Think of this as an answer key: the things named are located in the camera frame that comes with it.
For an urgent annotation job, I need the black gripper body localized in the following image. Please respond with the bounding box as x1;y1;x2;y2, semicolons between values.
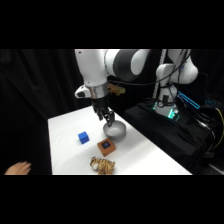
91;95;112;117

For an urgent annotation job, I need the orange block with blue top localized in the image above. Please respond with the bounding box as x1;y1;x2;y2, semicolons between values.
96;137;117;157

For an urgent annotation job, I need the blue cube block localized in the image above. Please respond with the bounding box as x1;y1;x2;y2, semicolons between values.
77;131;91;145

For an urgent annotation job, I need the bare person hand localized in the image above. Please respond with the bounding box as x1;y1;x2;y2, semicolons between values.
4;161;32;176

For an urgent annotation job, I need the grey metal bowl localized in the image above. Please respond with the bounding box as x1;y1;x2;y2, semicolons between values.
102;120;128;141

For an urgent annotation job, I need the yellow tag object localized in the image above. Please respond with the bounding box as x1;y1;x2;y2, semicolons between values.
107;83;127;96

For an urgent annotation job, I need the striped tiger plush toy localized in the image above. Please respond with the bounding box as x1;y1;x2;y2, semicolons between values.
89;156;116;176

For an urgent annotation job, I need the black cloth covered stand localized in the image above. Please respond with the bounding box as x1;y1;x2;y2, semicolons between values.
122;100;224;176

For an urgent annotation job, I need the black curtain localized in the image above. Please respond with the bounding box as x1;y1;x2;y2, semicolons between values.
0;49;224;176

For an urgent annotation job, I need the white vertical pole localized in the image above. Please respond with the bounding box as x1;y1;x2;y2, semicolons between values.
152;49;167;100

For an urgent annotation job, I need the blue lit device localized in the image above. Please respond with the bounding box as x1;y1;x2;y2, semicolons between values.
176;90;201;110

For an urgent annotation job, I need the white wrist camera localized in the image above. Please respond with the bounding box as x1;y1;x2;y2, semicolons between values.
74;85;91;99

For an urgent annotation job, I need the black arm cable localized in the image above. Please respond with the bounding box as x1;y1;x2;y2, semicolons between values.
108;49;194;101

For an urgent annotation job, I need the yellow cable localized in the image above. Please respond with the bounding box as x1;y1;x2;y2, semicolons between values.
213;107;224;149

